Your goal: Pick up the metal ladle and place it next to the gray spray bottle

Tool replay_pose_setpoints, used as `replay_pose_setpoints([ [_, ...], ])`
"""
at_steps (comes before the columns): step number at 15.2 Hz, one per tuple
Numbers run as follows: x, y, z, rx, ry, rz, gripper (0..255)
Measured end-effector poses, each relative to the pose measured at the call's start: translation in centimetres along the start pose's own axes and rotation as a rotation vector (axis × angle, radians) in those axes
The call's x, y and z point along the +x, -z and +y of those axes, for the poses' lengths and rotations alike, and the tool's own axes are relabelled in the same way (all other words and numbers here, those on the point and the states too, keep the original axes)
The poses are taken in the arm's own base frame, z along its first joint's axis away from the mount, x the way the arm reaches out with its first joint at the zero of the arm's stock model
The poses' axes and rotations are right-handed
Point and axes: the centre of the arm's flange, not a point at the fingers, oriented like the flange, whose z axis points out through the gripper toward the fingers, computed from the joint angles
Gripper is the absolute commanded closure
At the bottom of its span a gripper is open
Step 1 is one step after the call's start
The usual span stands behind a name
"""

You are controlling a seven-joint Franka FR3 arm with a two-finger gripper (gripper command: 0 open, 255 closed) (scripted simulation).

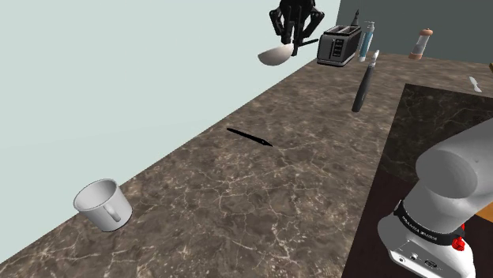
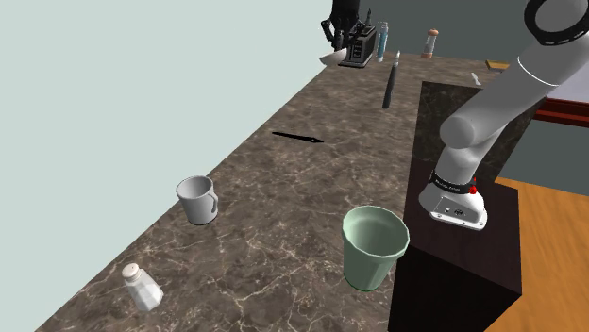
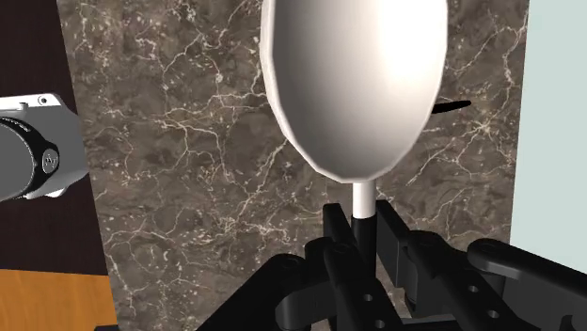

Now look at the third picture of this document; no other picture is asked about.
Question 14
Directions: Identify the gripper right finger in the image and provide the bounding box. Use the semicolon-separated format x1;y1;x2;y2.
375;199;587;331

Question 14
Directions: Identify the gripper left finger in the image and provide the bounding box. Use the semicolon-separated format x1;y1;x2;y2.
197;202;405;331

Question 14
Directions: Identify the white spoon with black handle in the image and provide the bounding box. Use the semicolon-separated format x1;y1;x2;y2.
259;0;450;276

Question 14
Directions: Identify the thin black stick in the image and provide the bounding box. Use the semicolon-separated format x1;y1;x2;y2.
433;100;472;115

